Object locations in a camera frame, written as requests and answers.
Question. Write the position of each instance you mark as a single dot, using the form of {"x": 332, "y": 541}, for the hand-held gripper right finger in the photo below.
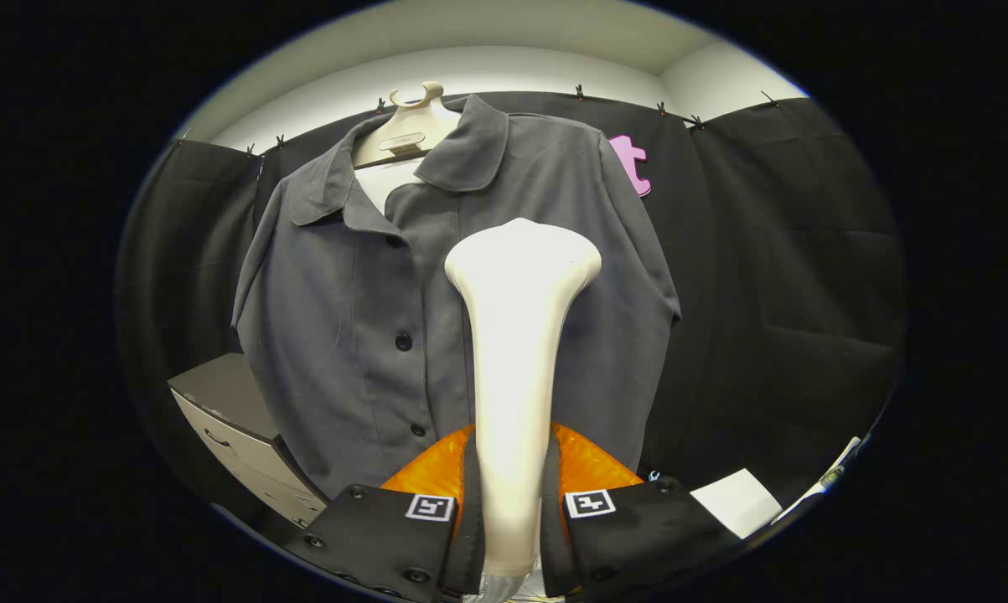
{"x": 551, "y": 519}

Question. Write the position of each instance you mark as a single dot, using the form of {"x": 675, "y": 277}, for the white garment steamer head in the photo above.
{"x": 516, "y": 352}

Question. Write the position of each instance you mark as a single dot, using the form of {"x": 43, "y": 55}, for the black backdrop cloth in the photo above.
{"x": 788, "y": 293}

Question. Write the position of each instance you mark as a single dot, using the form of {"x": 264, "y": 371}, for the dark grey button shirt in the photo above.
{"x": 344, "y": 335}

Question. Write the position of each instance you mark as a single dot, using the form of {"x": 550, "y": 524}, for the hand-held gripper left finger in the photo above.
{"x": 472, "y": 519}

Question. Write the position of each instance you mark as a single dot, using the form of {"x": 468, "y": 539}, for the white paper sheet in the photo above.
{"x": 734, "y": 502}

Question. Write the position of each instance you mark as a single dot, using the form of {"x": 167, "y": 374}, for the row of black clips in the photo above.
{"x": 579, "y": 90}

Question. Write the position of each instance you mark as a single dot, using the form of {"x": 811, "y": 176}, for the grey drawer cabinet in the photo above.
{"x": 219, "y": 389}

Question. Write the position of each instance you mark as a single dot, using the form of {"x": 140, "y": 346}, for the white hanger form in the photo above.
{"x": 411, "y": 126}

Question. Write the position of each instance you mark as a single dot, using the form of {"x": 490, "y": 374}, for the white side table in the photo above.
{"x": 814, "y": 496}

